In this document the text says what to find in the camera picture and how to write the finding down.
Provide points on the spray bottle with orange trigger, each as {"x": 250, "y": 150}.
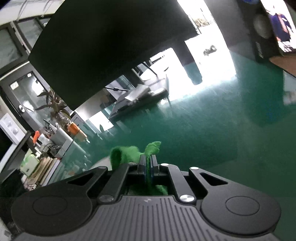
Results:
{"x": 37, "y": 136}

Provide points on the small dark object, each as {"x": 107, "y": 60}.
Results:
{"x": 209, "y": 51}

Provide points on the grey glass door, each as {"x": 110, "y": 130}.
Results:
{"x": 25, "y": 97}

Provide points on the green cleaning cloth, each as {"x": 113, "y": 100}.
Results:
{"x": 126, "y": 154}

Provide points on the brown desk mat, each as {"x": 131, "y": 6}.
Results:
{"x": 285, "y": 64}

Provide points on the green potted plant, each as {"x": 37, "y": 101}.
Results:
{"x": 55, "y": 106}

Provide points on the thin black rod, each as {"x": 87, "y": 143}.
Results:
{"x": 149, "y": 68}

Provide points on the green tissue box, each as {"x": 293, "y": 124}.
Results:
{"x": 29, "y": 163}

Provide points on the black computer monitor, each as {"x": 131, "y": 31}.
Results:
{"x": 104, "y": 46}

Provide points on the white planter box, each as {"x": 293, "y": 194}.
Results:
{"x": 61, "y": 139}

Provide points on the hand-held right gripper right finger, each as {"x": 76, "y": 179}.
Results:
{"x": 153, "y": 168}

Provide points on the white appliance with knobs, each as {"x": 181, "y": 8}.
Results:
{"x": 10, "y": 127}

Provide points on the black speaker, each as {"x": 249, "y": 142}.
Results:
{"x": 256, "y": 34}

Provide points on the pile of books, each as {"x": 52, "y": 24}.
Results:
{"x": 47, "y": 171}

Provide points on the smartphone with lit screen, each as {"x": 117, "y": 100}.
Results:
{"x": 282, "y": 25}

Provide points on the orange cup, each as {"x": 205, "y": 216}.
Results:
{"x": 74, "y": 128}

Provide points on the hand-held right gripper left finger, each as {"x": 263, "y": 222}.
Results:
{"x": 143, "y": 168}

